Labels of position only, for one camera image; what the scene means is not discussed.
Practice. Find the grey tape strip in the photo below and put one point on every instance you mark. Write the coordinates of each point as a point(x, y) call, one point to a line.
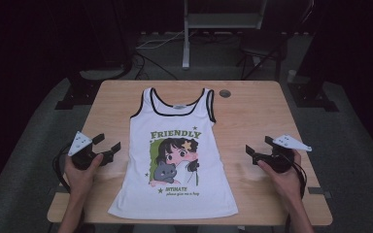
point(317, 190)
point(53, 191)

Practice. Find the person's left hand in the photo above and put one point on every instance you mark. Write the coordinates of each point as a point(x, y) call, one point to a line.
point(79, 181)

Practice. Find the black chair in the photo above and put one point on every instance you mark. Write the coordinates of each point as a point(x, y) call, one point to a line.
point(262, 43)

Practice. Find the grey round stand base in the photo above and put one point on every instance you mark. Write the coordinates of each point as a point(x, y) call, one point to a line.
point(100, 74)

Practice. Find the white printed tank top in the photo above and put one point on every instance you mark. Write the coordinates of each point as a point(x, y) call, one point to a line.
point(175, 129)

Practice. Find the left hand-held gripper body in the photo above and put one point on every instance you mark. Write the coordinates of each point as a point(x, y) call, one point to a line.
point(81, 144)

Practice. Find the grey round table grommet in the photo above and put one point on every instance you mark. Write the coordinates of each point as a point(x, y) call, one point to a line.
point(225, 93)

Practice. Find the black stand with flat foot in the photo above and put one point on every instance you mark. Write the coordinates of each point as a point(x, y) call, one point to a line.
point(77, 93)
point(311, 93)

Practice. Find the white metal stand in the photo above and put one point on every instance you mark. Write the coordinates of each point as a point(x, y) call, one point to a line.
point(220, 20)

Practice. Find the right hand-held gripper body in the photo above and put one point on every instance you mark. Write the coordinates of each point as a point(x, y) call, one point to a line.
point(281, 158)

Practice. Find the person's right hand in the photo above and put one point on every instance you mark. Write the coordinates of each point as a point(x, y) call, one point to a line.
point(286, 184)

